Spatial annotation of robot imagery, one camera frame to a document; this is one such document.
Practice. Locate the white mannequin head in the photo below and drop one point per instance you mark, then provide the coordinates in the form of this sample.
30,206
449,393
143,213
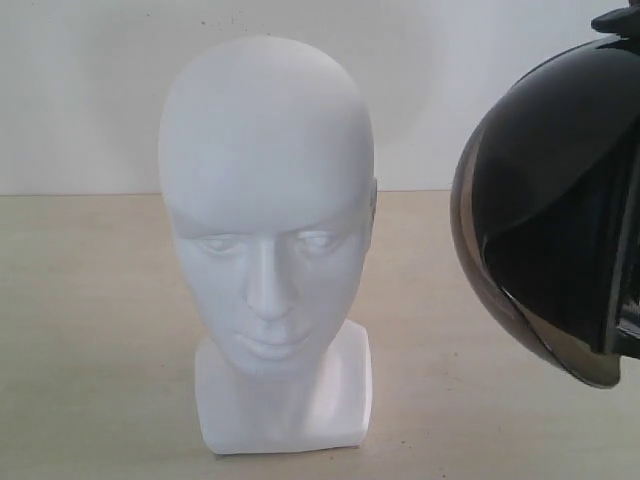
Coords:
266,158

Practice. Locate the black helmet with tinted visor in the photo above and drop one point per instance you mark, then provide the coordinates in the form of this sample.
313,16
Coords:
544,210

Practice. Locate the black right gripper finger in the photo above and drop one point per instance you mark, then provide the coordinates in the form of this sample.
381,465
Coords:
620,21

